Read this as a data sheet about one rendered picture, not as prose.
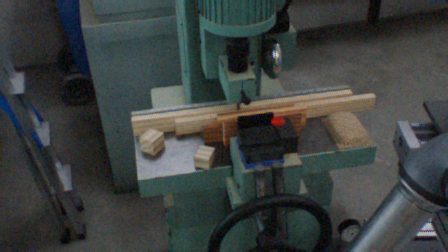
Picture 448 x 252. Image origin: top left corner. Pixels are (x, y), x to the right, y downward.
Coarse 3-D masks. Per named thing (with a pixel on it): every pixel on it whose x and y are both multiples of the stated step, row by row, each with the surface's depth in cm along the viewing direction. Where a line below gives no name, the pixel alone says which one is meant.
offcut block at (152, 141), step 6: (150, 132) 125; (156, 132) 125; (144, 138) 124; (150, 138) 123; (156, 138) 123; (162, 138) 125; (144, 144) 124; (150, 144) 123; (156, 144) 124; (162, 144) 126; (144, 150) 126; (150, 150) 124; (156, 150) 125
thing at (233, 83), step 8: (224, 56) 130; (224, 64) 127; (248, 64) 127; (224, 72) 124; (232, 72) 123; (248, 72) 123; (224, 80) 126; (232, 80) 120; (240, 80) 121; (248, 80) 121; (256, 80) 123; (224, 88) 127; (232, 88) 121; (240, 88) 122; (248, 88) 122; (232, 96) 123; (240, 96) 123; (248, 96) 124
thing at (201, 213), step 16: (272, 80) 173; (160, 96) 166; (176, 96) 165; (320, 192) 132; (176, 208) 125; (192, 208) 126; (208, 208) 127; (224, 208) 128; (288, 208) 133; (176, 224) 128; (192, 224) 130; (208, 224) 131
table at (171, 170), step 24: (312, 120) 135; (168, 144) 128; (192, 144) 128; (216, 144) 128; (312, 144) 127; (144, 168) 121; (168, 168) 120; (192, 168) 120; (216, 168) 120; (312, 168) 126; (336, 168) 128; (144, 192) 120; (168, 192) 121
